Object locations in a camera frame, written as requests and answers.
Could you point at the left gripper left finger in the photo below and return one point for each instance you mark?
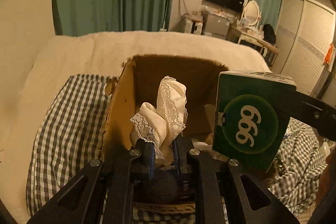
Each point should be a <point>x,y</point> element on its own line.
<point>102,192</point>

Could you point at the green white medicine box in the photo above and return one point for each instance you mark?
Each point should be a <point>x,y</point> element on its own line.
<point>250,123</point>

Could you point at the grey mini fridge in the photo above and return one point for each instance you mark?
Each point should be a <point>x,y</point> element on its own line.
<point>215,26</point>

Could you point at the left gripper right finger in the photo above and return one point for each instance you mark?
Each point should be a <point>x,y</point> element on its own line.
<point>227,192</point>

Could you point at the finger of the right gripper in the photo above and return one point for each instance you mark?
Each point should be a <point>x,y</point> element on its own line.
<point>306,109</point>

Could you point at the black bag on table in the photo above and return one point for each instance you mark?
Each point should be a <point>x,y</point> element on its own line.
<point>269,34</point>

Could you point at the white sliding wardrobe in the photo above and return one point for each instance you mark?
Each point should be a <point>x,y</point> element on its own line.
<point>304,33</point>

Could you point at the checkered grey white cloth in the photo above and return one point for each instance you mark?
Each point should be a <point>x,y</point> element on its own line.
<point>71,135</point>

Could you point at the wooden dressing table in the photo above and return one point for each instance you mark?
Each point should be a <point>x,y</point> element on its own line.
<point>268,51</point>

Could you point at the cream bed blanket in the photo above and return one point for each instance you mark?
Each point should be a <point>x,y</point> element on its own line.
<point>30,82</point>

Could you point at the white lace cloth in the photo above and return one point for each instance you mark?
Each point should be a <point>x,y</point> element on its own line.
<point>162,123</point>

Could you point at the oval white vanity mirror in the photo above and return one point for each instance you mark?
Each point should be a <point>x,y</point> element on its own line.
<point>251,13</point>

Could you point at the brown cardboard box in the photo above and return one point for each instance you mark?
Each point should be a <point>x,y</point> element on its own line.
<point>139,83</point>

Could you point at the orange paper on wardrobe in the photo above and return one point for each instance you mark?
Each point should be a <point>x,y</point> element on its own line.
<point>328,56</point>

